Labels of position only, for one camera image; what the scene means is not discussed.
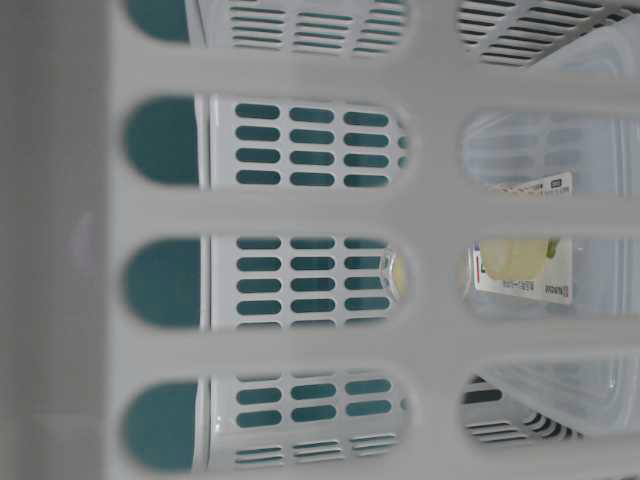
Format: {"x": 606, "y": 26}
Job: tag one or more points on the white plastic shopping basket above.
{"x": 73, "y": 211}

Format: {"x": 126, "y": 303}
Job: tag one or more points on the packaged cellophane tape roll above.
{"x": 536, "y": 269}

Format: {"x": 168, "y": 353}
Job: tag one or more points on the clear plastic food container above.
{"x": 559, "y": 154}

